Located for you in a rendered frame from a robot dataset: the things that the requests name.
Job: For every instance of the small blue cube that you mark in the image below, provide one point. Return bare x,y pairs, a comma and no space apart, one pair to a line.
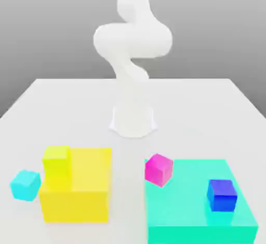
222,196

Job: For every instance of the small cyan cube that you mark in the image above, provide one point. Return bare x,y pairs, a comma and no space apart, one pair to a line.
25,185

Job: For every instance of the small magenta cube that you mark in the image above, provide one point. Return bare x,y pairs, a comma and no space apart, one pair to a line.
158,170

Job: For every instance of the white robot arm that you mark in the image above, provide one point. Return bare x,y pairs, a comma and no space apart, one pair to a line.
133,40

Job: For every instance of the large turquoise box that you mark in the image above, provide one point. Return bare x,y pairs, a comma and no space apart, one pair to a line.
182,206

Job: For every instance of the large yellow box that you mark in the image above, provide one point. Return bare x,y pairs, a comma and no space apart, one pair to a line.
87,196

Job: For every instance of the small yellow-green cube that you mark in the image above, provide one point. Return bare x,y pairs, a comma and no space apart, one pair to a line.
56,165

